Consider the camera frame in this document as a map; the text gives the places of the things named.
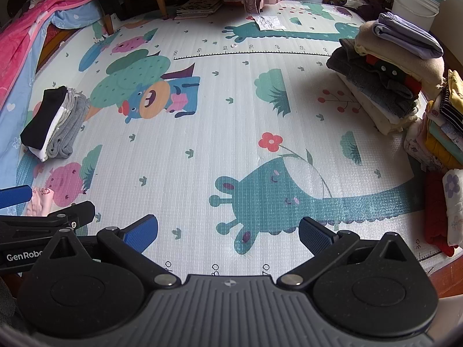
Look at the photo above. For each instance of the cream garment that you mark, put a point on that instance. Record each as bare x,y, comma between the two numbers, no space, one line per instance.
394,123

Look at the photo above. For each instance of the grey heather folded garment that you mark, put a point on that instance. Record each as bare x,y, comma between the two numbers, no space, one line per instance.
68,137

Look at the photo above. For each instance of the light blue bed sheet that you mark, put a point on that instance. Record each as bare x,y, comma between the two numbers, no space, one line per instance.
14,133

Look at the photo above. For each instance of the beige fleece sweater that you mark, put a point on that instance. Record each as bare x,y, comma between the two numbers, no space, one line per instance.
430,72

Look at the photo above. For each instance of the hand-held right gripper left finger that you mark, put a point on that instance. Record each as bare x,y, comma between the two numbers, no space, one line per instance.
143,233

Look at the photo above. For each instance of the pink printed blanket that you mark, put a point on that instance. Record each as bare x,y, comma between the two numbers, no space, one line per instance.
21,43

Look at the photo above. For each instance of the teal garment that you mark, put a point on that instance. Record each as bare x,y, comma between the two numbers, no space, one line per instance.
445,135

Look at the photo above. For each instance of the white folded garment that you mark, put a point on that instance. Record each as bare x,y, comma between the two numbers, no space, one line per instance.
41,151

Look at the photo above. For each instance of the white garment purple flower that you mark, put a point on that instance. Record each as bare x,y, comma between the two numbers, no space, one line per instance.
454,206

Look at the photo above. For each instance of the cartoon printed play mat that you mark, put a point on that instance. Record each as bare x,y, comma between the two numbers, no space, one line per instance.
217,115

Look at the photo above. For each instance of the yellow garment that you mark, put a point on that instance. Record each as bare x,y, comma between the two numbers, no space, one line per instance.
456,90

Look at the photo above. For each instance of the red green garment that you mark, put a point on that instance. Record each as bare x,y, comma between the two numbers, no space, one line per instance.
383,67

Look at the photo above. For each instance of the mustard garment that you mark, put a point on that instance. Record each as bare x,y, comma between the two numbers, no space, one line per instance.
439,150

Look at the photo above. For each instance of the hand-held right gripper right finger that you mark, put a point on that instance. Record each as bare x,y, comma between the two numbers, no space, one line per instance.
314,236

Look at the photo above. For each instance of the dark purple cloth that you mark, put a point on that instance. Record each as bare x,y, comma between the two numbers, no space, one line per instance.
374,11

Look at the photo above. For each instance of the stack of books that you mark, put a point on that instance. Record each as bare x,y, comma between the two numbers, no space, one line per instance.
199,7

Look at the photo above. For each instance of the white floral garment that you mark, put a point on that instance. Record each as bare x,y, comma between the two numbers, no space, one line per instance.
416,144

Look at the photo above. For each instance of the white bucket teal rim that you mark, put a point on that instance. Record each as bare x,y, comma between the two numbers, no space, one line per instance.
412,7

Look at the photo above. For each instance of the lavender garment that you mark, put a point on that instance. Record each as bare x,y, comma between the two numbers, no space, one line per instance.
405,32

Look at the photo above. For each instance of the light grey folded garment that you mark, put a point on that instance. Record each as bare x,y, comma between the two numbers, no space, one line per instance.
74,101

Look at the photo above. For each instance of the wooden bed frame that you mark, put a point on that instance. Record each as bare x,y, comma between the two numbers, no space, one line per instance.
54,43

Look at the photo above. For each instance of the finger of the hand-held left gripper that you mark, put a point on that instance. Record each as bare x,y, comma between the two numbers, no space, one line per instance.
14,196
85,211

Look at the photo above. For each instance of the light pink cloth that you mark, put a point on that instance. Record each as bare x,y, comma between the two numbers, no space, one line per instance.
41,202

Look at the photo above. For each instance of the striped garment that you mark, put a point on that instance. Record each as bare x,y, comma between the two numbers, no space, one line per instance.
452,110

